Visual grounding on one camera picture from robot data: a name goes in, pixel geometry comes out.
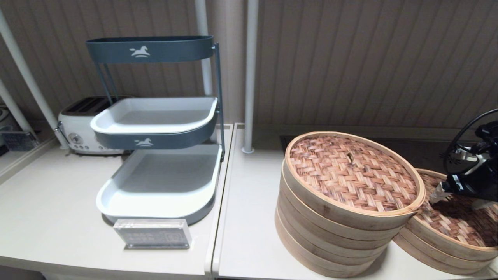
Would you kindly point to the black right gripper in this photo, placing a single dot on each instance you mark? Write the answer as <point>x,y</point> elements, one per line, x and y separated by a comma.
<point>486,186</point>

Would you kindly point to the small woven bamboo steamer lid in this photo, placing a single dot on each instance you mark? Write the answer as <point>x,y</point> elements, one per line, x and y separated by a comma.
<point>447,233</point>

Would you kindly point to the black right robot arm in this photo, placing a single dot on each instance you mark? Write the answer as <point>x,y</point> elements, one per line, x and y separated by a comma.
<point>489,134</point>

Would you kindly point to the low bamboo steamer base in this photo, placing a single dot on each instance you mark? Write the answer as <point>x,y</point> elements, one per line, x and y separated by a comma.
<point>428,258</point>

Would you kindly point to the large bamboo steamer basket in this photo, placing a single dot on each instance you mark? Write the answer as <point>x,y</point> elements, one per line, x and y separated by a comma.
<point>311,227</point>
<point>311,254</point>

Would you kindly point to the white metal support pole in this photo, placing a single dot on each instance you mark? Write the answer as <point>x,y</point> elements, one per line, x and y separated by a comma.
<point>27,74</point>
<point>13,107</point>
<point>202,19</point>
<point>251,77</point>

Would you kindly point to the white-lined blue-grey rack tray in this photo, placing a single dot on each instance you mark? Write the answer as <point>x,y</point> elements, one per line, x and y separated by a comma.
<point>155,182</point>
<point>155,116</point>

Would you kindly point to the clear acrylic warning sign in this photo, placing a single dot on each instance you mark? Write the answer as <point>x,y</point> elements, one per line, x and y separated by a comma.
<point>153,233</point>

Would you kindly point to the blue-grey oval rack shelf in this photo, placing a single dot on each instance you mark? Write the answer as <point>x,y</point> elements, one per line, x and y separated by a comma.
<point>175,49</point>

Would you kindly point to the white retro toaster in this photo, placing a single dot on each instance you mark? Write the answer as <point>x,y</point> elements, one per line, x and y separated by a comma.
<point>78,128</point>

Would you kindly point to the small dark acrylic sign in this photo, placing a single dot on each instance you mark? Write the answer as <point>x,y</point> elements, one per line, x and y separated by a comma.
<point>17,140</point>

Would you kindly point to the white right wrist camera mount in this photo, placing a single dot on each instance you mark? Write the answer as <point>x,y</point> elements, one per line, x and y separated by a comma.
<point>469,161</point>

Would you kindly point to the blue-grey metal rack frame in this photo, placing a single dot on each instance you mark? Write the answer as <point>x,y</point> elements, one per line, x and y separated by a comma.
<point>218,97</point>

